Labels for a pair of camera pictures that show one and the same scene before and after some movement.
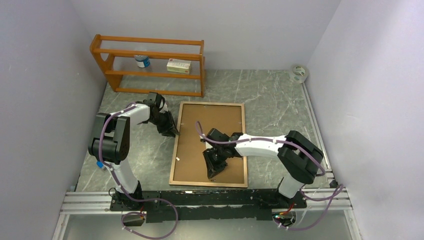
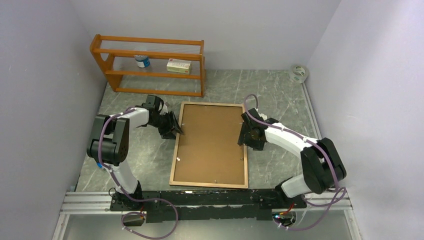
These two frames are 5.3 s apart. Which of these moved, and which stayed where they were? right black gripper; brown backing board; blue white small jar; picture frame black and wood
Moved: right black gripper
Stayed: blue white small jar; brown backing board; picture frame black and wood
